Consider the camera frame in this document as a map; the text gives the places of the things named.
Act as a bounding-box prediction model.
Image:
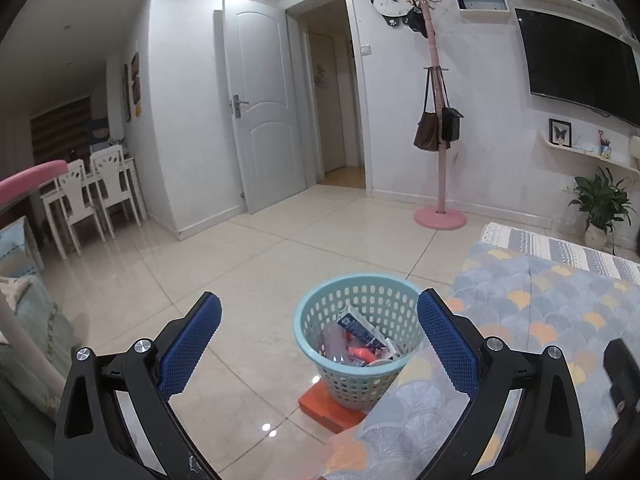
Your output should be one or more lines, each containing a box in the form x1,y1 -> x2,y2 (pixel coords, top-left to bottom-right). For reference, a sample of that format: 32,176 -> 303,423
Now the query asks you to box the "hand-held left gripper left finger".
52,291 -> 223,480

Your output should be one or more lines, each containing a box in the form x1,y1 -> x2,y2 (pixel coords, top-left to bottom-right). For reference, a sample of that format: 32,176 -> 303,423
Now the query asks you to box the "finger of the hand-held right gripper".
602,338 -> 640,453

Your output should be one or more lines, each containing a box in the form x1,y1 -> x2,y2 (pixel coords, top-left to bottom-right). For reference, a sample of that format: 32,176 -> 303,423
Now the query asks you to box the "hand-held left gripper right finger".
416,287 -> 586,480

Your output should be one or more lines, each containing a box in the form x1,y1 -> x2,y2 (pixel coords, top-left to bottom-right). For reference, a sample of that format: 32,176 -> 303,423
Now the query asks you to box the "blue and white box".
336,310 -> 388,353

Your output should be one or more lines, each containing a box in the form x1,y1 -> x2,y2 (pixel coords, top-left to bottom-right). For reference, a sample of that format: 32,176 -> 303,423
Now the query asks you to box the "coral pink packet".
345,345 -> 376,366

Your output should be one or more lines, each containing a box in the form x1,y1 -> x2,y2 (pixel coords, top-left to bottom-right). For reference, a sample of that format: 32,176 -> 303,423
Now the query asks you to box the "light blue perforated basket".
293,273 -> 428,411

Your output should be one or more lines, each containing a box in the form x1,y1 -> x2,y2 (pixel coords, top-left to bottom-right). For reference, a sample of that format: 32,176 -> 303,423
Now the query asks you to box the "pink plastic bottle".
322,327 -> 348,361

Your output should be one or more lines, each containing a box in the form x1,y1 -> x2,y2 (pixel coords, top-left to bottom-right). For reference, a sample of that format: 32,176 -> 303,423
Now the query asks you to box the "pink coat rack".
410,0 -> 467,231

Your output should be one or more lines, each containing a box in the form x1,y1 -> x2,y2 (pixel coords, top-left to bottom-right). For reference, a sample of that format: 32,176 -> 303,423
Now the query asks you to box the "patterned white mat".
480,222 -> 640,281

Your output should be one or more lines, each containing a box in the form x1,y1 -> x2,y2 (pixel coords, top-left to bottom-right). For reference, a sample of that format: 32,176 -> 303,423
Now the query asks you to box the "flat orange board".
298,377 -> 366,432

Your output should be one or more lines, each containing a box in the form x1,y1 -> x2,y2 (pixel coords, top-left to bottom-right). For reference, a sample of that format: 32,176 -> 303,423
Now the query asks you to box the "pale green sofa cushion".
0,215 -> 91,421

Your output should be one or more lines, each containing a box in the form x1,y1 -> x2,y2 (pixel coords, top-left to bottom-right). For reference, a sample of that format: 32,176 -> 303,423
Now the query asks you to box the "white dining chair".
55,160 -> 106,256
90,145 -> 143,238

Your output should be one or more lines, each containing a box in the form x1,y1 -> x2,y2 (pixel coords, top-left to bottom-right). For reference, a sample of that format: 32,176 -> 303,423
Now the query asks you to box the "green potted plant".
568,167 -> 636,248

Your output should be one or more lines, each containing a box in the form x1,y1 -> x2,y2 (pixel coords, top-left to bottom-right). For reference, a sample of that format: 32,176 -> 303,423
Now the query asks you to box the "white dining table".
40,157 -> 146,261

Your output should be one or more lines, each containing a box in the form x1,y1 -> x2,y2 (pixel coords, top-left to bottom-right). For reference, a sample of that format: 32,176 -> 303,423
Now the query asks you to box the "brown hanging bag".
413,67 -> 443,152

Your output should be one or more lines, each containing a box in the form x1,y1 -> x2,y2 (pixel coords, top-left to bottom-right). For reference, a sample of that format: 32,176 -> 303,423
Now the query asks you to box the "black hanging bag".
440,67 -> 464,143

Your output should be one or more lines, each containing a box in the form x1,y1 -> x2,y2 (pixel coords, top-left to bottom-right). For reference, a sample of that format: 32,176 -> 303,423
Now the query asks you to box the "white door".
213,0 -> 307,214

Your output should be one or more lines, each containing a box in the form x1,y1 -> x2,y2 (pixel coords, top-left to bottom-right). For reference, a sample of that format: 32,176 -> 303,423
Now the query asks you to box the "dark hat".
407,2 -> 431,38

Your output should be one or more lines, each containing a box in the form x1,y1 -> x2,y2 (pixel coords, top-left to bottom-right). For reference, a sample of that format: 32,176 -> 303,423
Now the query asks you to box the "curved white wall shelf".
540,130 -> 640,173

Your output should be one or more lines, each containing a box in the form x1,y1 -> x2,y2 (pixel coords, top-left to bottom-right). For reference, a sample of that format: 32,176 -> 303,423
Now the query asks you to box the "butterfly picture frame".
548,118 -> 575,148

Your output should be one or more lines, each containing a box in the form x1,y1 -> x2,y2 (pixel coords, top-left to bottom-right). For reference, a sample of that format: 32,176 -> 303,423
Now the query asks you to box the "black wall television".
515,7 -> 640,126

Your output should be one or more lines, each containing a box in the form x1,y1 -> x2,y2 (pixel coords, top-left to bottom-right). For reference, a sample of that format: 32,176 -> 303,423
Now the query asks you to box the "teal framed wall shelf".
454,0 -> 509,13

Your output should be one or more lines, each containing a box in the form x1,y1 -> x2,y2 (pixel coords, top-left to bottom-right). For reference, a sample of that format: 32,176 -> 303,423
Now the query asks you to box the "panda wall clock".
371,0 -> 418,27

